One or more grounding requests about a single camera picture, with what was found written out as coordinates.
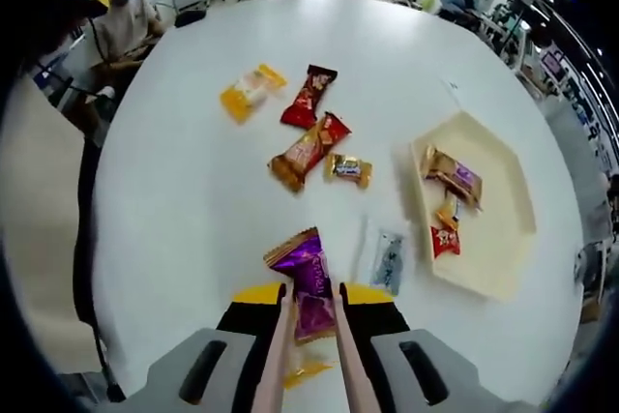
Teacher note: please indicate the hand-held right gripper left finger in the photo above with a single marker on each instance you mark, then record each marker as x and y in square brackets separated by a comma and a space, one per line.
[239, 318]

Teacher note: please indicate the white table socket panel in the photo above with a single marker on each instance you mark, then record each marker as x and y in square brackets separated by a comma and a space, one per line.
[452, 85]

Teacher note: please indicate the dark red food bar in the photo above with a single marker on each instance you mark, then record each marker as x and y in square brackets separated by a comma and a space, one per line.
[308, 96]

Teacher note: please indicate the small gold striped food candy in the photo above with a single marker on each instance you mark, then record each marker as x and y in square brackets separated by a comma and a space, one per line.
[450, 212]

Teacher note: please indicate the orange red food bar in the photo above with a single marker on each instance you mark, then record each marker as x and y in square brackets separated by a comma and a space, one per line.
[309, 152]

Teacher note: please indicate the red square food packet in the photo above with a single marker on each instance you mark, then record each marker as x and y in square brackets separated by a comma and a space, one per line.
[446, 241]

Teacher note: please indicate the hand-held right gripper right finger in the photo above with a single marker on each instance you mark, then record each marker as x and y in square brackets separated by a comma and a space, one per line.
[382, 318]

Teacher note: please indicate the cream hexagonal container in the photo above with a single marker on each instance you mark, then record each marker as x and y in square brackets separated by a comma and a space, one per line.
[503, 239]

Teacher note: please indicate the black flat device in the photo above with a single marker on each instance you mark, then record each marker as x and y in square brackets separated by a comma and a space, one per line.
[189, 19]

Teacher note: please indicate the orange yellow food packet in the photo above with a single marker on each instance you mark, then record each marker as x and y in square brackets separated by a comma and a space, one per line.
[307, 370]

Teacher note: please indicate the pink food tongs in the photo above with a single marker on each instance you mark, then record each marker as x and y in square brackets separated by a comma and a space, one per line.
[276, 350]

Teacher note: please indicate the wide gold food candy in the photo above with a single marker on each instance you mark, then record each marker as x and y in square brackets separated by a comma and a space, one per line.
[348, 169]

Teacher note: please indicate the yellow white food packet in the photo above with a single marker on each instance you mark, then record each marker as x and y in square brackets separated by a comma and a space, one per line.
[252, 93]

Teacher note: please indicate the clear food packet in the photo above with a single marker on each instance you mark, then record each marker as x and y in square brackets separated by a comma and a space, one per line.
[388, 260]

